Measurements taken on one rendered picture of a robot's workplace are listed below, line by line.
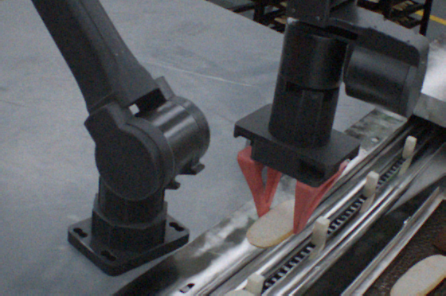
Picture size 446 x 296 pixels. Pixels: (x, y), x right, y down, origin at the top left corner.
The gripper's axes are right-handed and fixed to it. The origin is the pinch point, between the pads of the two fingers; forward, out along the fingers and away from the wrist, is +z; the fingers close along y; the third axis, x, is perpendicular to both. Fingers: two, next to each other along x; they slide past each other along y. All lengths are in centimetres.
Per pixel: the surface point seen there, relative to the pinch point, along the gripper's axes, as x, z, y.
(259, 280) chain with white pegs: -2.8, 6.2, 0.4
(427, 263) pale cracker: 6.6, 2.5, 14.4
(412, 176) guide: 30.7, 7.0, 3.8
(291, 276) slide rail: 2.4, 8.2, 1.5
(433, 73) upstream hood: 54, 1, -3
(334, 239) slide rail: 11.9, 8.2, 1.7
